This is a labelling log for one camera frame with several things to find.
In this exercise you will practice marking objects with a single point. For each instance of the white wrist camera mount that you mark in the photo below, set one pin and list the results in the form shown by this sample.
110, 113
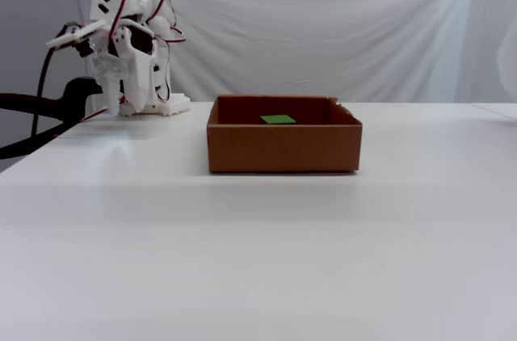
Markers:
76, 36

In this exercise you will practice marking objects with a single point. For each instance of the brown cardboard box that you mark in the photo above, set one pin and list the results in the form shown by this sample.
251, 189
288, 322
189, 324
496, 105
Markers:
282, 147

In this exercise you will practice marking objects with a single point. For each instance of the white moving gripper jaw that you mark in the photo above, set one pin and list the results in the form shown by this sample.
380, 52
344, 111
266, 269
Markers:
111, 70

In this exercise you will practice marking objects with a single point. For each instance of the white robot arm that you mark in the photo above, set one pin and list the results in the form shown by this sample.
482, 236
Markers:
105, 5

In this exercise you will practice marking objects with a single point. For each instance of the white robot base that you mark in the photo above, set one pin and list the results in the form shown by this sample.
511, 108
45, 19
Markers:
173, 104

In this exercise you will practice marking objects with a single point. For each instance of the black chair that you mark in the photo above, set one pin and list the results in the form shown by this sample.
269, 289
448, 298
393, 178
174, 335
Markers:
76, 94

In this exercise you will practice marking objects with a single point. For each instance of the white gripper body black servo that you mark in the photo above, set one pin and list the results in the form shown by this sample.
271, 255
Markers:
137, 73

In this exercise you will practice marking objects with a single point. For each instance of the white backdrop cloth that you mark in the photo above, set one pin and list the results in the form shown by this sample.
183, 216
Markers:
303, 26

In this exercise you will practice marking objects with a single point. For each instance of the white fixed gripper jaw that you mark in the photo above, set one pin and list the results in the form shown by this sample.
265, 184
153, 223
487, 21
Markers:
141, 82

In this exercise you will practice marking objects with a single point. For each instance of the green wooden cube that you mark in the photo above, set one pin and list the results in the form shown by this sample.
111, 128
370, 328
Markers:
278, 119

